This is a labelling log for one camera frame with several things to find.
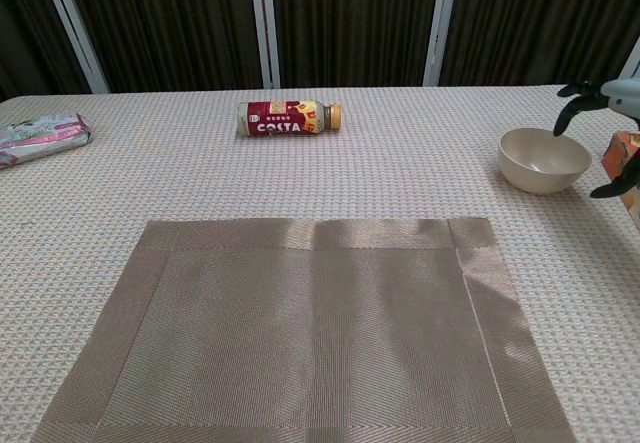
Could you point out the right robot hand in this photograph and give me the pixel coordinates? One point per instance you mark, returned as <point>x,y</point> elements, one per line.
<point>622,95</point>

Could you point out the beige bowl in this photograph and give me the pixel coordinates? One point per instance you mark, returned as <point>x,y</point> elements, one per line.
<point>542,168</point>

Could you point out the brown woven placemat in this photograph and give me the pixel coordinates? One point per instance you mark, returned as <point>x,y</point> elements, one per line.
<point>310,338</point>

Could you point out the orange carton box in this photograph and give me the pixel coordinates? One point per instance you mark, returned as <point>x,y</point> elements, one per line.
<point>617,155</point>

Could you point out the dark pleated screen panel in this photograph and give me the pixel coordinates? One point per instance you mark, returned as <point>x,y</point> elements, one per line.
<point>350,23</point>
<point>165,23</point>
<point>25,28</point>
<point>535,23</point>

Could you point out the Costa coffee bottle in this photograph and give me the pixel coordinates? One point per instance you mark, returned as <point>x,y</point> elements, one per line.
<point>285,120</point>

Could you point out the beige woven tablecloth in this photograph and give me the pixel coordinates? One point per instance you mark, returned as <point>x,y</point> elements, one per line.
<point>150,178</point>

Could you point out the pink floral tissue pack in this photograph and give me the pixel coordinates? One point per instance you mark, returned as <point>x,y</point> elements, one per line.
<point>45,138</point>

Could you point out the grey screen frame post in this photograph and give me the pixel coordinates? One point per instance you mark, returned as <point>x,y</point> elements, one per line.
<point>441,23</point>
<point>266,38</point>
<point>75,28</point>
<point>632,60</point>

